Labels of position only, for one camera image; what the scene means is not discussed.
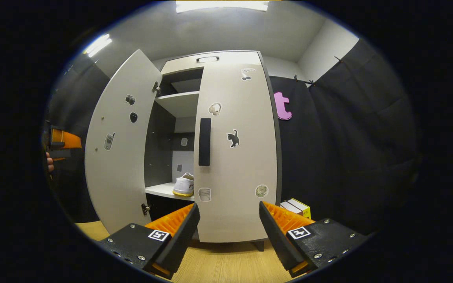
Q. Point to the white canvas shoe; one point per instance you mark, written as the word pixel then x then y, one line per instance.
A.
pixel 183 184

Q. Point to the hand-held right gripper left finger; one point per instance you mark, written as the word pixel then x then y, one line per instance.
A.
pixel 185 236

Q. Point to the rectangular ceiling light panel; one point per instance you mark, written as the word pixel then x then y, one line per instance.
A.
pixel 222 6

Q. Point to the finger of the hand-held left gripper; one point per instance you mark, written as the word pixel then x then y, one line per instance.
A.
pixel 59 154
pixel 67 139

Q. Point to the white and grey shoe cabinet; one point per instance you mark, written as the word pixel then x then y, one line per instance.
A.
pixel 179 102

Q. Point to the white cabinet door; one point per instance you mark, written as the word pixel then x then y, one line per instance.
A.
pixel 116 184
pixel 242 173

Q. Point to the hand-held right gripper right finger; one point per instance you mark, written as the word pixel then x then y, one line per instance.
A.
pixel 275 239

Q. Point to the yellow and red box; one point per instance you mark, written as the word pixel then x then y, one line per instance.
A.
pixel 303 208

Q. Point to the long ceiling light tube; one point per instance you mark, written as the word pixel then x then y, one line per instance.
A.
pixel 97 45

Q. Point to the black backdrop cloth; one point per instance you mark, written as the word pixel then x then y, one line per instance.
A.
pixel 360 137

